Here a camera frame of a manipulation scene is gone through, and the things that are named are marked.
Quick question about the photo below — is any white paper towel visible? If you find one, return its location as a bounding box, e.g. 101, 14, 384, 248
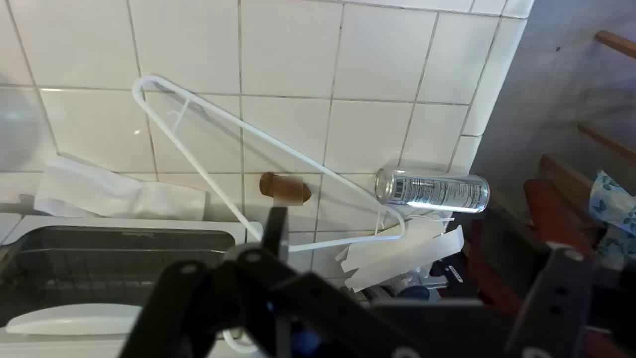
32, 153, 209, 220

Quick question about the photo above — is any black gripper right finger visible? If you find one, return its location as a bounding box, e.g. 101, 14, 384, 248
479, 208, 636, 358

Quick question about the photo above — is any wooden chair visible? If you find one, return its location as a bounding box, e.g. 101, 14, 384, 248
463, 27, 636, 314

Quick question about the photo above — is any table with patterned cloth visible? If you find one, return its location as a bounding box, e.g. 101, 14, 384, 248
586, 169, 636, 266

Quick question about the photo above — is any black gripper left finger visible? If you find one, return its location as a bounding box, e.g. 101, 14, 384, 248
117, 204, 413, 358

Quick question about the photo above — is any white toaster oven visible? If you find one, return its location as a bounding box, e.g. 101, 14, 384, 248
0, 210, 266, 358

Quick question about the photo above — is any white torn paper sheet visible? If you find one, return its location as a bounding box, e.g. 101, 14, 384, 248
332, 212, 467, 294

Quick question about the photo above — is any clear glass jar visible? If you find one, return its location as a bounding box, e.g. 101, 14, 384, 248
372, 163, 493, 216

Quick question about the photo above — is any small brown cork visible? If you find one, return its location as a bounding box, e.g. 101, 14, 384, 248
258, 171, 314, 206

